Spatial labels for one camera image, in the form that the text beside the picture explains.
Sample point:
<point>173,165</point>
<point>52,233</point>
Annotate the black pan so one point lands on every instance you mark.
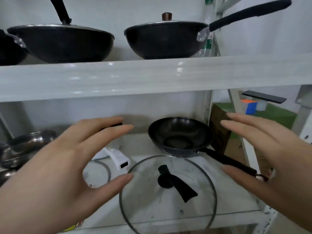
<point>9,51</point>

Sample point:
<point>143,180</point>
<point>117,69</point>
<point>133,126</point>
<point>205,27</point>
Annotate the person's right middle finger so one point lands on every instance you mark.
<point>251,120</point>

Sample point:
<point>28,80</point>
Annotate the person's left hand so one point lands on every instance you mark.
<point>48,182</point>

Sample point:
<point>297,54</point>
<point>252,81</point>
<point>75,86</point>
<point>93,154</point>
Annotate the clear plastic bottle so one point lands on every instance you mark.
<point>208,29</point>

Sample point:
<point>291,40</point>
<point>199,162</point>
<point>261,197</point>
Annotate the colourful puzzle cube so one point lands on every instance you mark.
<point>249,106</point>

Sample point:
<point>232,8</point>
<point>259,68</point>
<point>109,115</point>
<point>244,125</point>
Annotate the small glass lid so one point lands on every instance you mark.
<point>97,174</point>

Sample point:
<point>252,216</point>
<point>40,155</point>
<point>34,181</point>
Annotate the person's right hand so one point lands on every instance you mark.
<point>275,163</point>

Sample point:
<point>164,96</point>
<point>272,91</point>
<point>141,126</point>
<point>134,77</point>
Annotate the yellow packet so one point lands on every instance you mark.
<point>74,226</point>

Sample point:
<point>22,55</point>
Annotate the white shelf rack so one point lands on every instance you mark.
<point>156,77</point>

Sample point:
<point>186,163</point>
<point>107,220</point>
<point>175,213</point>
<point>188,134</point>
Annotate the person's left thumb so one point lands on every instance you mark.
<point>111,183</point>

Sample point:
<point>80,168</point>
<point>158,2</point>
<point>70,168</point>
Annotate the person's left middle finger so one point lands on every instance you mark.
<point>97,124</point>

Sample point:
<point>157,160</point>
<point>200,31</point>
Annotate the stainless steel ladle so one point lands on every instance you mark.
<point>22,148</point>

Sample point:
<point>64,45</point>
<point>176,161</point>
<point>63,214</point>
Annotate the person's right thumb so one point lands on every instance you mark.
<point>240,175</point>

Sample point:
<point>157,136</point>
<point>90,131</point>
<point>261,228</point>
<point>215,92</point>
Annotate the black wok with glass lid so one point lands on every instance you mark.
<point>63,42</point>

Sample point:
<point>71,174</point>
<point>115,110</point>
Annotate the black flat bar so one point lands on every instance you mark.
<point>264,96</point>

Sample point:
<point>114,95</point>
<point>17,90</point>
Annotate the small black wok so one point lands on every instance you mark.
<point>180,136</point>

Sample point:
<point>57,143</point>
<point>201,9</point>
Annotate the brown cardboard box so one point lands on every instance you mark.
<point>226,136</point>

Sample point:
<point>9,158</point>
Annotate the green mat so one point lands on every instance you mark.
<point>273,114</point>

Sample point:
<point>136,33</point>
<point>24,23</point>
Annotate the black wok with knobbed lid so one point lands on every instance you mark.
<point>168,40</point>

